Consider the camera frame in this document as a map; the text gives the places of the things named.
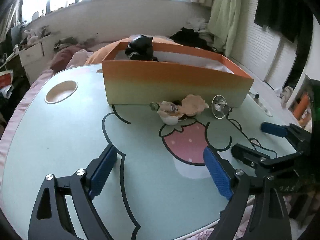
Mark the light green curtain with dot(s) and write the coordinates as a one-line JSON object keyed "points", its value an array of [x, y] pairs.
{"points": [[223, 24]]}

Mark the shell-shaped trinket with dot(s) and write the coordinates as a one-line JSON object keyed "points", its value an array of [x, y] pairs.
{"points": [[172, 112]]}

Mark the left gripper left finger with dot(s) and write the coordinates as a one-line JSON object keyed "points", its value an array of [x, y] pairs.
{"points": [[50, 218]]}

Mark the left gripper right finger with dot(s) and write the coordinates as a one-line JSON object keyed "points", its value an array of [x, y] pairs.
{"points": [[269, 218]]}

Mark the dark red pillow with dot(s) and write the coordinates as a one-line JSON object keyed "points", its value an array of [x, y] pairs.
{"points": [[62, 58]]}

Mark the orange round cushion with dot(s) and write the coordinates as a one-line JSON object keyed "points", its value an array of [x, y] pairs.
{"points": [[98, 56]]}

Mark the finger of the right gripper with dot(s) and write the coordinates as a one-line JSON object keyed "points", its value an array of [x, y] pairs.
{"points": [[253, 158], [273, 129]]}

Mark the orange gradient cardboard box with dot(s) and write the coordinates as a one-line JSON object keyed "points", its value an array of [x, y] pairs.
{"points": [[178, 72]]}

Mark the black lace-trimmed cloth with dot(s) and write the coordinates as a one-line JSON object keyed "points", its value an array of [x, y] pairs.
{"points": [[141, 49]]}

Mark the white drawer cabinet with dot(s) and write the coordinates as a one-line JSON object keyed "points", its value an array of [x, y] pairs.
{"points": [[32, 54]]}

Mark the black clothes pile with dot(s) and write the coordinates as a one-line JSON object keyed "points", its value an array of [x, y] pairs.
{"points": [[188, 37]]}

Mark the black hanging garment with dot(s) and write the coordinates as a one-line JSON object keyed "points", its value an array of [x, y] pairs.
{"points": [[294, 20]]}

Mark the mint green lap desk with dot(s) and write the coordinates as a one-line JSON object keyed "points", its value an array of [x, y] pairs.
{"points": [[159, 187]]}

